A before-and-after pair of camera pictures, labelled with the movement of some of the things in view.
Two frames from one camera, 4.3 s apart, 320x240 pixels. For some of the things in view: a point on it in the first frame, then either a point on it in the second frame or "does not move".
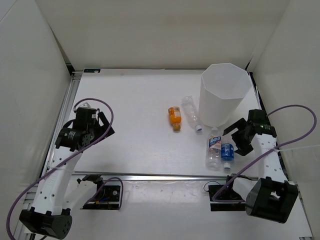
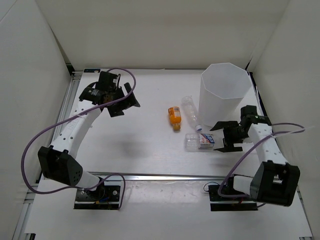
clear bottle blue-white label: x=214 y=150 → x=194 y=141
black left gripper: x=106 y=124 → x=115 y=111
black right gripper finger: x=241 y=123 → x=221 y=124
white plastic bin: x=224 y=87 does not move
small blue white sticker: x=92 y=70 does not move
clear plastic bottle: x=192 y=113 does not move
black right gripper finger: x=243 y=142 → x=229 y=149
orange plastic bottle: x=175 y=118 does not move
